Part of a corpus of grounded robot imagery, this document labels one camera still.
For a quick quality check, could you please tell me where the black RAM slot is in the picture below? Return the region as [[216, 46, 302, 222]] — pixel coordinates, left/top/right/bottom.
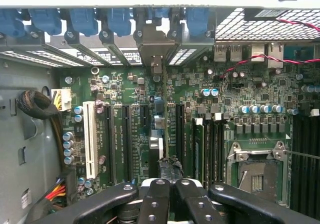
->
[[292, 113, 307, 217], [213, 113, 226, 185], [205, 120, 215, 185], [306, 113, 320, 220]]

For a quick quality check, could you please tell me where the long expansion slot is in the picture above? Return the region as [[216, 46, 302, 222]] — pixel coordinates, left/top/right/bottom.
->
[[103, 104, 116, 185], [121, 104, 134, 183], [174, 103, 186, 160]]

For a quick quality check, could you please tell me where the CPU socket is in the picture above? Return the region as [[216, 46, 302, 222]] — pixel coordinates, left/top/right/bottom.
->
[[226, 141, 292, 205]]

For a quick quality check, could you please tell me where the short expansion slot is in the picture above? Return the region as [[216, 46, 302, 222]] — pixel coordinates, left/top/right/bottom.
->
[[139, 103, 150, 128]]

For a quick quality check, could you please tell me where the white PCI expansion slot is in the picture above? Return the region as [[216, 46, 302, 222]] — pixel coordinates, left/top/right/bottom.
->
[[82, 100, 99, 180]]

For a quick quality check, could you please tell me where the green motherboard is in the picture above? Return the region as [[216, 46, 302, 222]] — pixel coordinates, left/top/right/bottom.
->
[[57, 58, 320, 210]]

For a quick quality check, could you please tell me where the metal locking lever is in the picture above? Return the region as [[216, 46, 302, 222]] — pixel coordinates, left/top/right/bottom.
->
[[283, 148, 320, 160]]

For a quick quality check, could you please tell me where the white power connector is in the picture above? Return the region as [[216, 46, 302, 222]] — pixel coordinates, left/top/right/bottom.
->
[[50, 88, 72, 113]]

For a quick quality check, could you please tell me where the black open PC case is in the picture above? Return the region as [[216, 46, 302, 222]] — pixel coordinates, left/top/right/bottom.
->
[[0, 5, 320, 224]]

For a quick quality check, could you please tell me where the silver USB port block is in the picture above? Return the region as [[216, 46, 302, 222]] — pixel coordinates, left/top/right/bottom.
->
[[213, 43, 243, 63]]

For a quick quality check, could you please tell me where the silver ethernet port block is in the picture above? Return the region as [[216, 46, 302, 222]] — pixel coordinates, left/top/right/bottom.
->
[[250, 42, 285, 69]]

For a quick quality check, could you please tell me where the blue card retention clip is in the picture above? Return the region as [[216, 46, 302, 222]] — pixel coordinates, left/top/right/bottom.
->
[[28, 8, 63, 37], [68, 8, 99, 37], [146, 7, 174, 20], [106, 8, 133, 38], [184, 7, 210, 39], [0, 8, 26, 39]]

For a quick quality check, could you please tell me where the coloured wire bundle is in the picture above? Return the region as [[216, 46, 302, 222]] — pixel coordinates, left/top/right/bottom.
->
[[37, 170, 77, 224]]

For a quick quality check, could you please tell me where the red black twisted wire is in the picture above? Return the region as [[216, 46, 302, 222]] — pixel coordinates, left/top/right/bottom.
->
[[219, 54, 320, 80], [275, 18, 320, 33]]

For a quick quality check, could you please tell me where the black braided cable sleeve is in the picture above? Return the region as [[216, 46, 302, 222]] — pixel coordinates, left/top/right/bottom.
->
[[15, 89, 60, 121]]

